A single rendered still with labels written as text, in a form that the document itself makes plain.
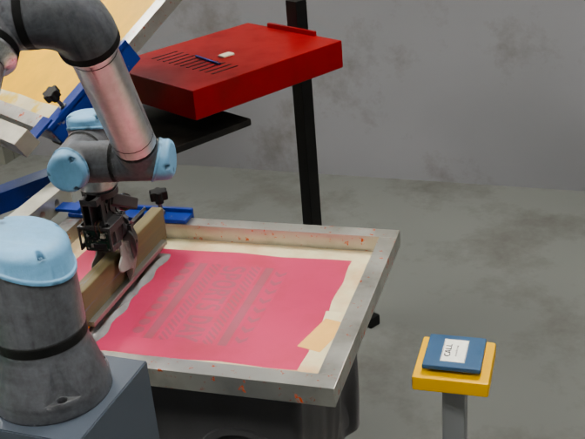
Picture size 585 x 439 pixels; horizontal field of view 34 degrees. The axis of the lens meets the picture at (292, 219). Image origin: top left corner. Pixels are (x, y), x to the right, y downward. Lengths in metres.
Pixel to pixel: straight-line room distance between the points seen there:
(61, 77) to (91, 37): 1.23
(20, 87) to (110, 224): 0.94
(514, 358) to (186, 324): 1.78
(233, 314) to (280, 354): 0.18
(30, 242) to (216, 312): 0.78
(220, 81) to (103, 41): 1.37
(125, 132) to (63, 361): 0.51
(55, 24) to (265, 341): 0.72
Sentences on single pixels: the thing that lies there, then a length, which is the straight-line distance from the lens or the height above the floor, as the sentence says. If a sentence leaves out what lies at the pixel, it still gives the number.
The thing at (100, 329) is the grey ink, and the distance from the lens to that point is 1.87.
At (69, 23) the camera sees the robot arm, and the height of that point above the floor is 1.61.
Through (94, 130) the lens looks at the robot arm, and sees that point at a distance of 1.79.
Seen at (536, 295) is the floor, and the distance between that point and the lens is 3.78.
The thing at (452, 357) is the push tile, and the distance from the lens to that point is 1.67.
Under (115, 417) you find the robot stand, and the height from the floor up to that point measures 1.18.
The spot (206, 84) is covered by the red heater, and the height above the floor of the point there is 1.10.
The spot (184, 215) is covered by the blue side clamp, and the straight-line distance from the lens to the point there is 2.18.
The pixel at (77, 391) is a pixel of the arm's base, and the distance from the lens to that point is 1.22.
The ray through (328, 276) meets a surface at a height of 0.95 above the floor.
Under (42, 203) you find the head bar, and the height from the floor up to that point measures 1.04.
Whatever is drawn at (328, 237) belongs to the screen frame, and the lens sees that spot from 2.06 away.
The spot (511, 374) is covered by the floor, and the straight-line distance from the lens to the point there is 3.33.
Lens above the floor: 1.90
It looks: 25 degrees down
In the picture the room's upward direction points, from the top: 5 degrees counter-clockwise
